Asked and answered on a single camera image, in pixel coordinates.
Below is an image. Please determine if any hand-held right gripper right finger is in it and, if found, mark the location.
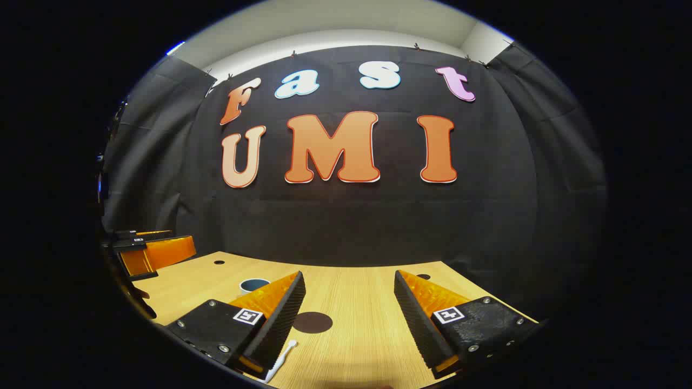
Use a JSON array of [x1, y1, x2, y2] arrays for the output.
[[393, 270, 543, 380]]

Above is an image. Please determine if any white toothbrush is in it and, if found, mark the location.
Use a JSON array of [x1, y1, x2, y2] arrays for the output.
[[259, 339, 298, 384]]

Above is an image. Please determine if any light blue cup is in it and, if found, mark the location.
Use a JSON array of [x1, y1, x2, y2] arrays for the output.
[[239, 278, 271, 295]]

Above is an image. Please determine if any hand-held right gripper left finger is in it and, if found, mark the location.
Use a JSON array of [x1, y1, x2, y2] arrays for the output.
[[167, 271, 307, 380]]

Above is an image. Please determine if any dark brown round coaster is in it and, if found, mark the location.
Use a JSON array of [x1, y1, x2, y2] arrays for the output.
[[292, 312, 334, 334]]

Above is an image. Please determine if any wooden desktop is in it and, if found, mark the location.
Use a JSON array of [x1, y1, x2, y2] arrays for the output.
[[132, 251, 541, 389]]

